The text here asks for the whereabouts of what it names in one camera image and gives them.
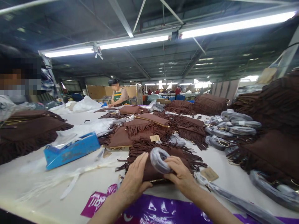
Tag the brown paper hang tag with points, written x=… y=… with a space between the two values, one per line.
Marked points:
x=210 y=173

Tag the person's left fingers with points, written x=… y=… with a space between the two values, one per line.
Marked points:
x=135 y=166

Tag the person's left thumb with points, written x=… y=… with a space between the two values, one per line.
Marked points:
x=146 y=185

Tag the white plastic strip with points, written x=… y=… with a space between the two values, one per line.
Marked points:
x=70 y=184

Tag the white plastic sacks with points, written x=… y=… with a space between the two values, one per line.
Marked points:
x=81 y=105

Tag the distant heap of fringed bags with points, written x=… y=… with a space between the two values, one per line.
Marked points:
x=201 y=103

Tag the low stack of fringed bags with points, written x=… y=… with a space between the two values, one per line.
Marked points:
x=25 y=130

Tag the blue tape dispenser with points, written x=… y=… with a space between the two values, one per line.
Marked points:
x=72 y=149

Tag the metal rack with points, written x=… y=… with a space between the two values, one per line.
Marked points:
x=139 y=93

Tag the scattered pile of fringed bags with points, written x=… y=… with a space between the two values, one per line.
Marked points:
x=149 y=126

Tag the person's left index finger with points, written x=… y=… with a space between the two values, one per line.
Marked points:
x=145 y=163

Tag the fluorescent tube light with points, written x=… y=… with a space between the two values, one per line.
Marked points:
x=133 y=42
x=69 y=51
x=238 y=24

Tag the person's right hand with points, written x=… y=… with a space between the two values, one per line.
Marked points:
x=182 y=177

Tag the person's right fingers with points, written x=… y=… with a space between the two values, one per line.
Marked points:
x=175 y=162

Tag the person's right thumb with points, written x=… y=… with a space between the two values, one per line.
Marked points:
x=169 y=178

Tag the cardboard boxes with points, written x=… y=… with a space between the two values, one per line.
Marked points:
x=98 y=92

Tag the tall stack of fringed bags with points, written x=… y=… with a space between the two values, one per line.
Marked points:
x=275 y=130

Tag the brown fringed suede bag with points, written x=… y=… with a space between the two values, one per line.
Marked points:
x=182 y=154

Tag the person's left hand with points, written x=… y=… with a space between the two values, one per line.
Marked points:
x=133 y=182

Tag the purple plastic bag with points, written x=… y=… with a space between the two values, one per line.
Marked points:
x=158 y=210

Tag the clear plastic sheets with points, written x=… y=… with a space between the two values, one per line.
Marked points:
x=77 y=130

